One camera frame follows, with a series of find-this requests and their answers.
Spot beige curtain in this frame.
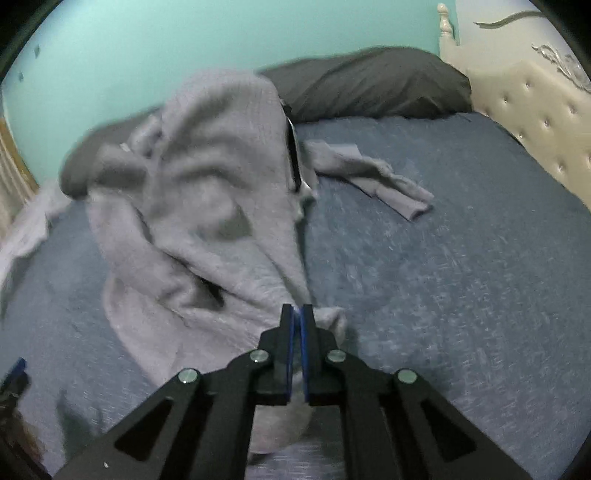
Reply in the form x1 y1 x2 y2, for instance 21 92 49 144
0 115 40 227

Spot blue flecked bed blanket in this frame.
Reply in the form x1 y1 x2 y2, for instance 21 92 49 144
0 113 591 480

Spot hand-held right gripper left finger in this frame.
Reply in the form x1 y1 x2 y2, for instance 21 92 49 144
53 304 296 480

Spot grey knit sweater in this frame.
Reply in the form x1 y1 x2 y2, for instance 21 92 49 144
85 69 435 455

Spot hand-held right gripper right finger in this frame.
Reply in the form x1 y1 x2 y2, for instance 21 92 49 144
298 304 532 480

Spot dark grey pillow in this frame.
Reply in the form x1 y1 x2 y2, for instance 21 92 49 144
59 107 163 200
257 46 472 123

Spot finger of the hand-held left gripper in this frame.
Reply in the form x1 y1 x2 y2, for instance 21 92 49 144
0 357 28 402

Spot cream tufted headboard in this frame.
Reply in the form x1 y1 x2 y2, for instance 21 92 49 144
437 2 591 209

